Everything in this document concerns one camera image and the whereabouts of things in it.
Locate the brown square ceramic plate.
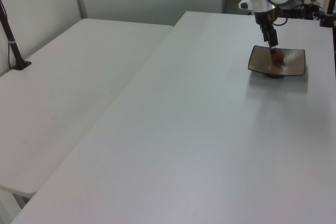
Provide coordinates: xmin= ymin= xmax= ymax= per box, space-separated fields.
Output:
xmin=247 ymin=45 xmax=307 ymax=79

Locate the black pole with base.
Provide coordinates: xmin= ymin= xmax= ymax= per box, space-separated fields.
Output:
xmin=0 ymin=0 xmax=33 ymax=71

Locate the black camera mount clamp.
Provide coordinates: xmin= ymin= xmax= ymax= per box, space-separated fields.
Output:
xmin=318 ymin=0 xmax=336 ymax=28

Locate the small red round food item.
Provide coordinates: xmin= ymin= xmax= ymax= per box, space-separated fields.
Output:
xmin=271 ymin=51 xmax=285 ymax=64

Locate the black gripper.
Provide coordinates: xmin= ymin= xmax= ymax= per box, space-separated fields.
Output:
xmin=254 ymin=8 xmax=279 ymax=55

